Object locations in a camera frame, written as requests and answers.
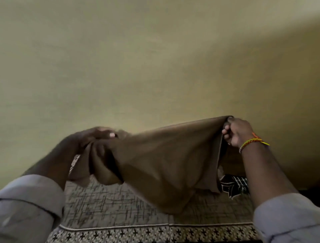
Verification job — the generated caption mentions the person's right hand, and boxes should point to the person's right hand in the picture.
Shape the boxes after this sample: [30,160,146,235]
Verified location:
[222,118,255,149]

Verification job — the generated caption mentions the person's left hand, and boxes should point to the person's left hand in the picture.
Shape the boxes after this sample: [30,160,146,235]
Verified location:
[63,127,118,155]

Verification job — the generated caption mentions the brown cloth garment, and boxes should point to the brown cloth garment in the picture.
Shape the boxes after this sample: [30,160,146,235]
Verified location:
[68,116,247,215]

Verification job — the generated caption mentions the person's left forearm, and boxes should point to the person's left forearm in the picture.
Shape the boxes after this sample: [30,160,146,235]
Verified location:
[0,135,80,243]

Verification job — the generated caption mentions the person's right forearm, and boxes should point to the person's right forearm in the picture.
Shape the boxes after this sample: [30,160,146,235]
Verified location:
[240,139,320,243]

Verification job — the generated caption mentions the black and white striped garment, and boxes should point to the black and white striped garment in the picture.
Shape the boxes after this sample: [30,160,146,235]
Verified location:
[218,174,250,200]

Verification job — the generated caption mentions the patterned beige bedsheet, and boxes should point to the patterned beige bedsheet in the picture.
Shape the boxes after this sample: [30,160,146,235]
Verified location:
[46,154,263,243]

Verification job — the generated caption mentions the colourful thread bracelet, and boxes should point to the colourful thread bracelet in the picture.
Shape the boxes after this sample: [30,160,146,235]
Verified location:
[239,133,270,154]

